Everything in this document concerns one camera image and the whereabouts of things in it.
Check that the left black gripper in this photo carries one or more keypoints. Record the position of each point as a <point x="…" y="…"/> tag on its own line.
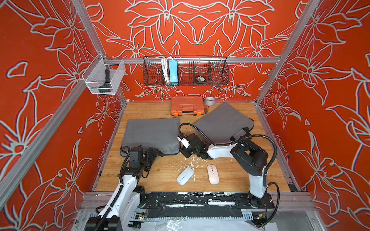
<point x="151" y="158"/>

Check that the clear acrylic wall box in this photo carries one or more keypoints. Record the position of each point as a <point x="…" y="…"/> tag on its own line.
<point x="94" y="76"/>

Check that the black wire wall basket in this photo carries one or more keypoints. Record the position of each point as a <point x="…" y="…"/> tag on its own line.
<point x="214" y="68"/>

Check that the orange tool case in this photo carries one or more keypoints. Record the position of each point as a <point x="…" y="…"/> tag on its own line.
<point x="187" y="105"/>

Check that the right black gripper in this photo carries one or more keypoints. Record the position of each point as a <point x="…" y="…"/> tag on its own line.
<point x="186" y="151"/>

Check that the light blue power bank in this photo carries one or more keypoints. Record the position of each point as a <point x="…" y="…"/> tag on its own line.
<point x="173" y="72"/>

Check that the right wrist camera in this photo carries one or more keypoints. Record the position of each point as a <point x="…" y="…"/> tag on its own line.
<point x="183" y="140"/>

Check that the grey duct tape roll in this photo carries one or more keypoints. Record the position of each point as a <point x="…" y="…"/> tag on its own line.
<point x="209" y="101"/>

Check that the dark green flashlight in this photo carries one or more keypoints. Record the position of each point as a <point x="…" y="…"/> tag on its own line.
<point x="106" y="87"/>

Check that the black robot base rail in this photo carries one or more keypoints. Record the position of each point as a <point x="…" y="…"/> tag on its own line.
<point x="203" y="204"/>

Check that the pink computer mouse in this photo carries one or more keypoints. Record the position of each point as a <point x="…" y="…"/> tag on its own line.
<point x="213" y="174"/>

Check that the small black square device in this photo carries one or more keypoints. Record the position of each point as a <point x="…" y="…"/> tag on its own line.
<point x="200" y="80"/>

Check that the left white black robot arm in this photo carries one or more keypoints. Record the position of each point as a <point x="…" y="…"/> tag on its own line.
<point x="128" y="195"/>

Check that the grey laptop bag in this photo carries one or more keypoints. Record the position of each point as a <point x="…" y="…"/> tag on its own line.
<point x="158" y="134"/>
<point x="224" y="123"/>

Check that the white computer mouse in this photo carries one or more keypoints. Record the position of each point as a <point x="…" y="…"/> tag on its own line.
<point x="185" y="176"/>

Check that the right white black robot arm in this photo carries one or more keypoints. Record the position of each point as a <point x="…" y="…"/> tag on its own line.
<point x="250" y="156"/>

